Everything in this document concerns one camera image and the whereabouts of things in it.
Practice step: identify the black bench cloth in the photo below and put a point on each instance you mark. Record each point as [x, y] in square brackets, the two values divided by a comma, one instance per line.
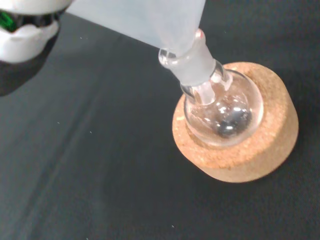
[87, 150]

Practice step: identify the clear round-bottom glass flask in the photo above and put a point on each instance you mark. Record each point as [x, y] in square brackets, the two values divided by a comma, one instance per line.
[240, 110]

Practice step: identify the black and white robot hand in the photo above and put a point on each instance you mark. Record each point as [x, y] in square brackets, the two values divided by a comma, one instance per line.
[22, 42]

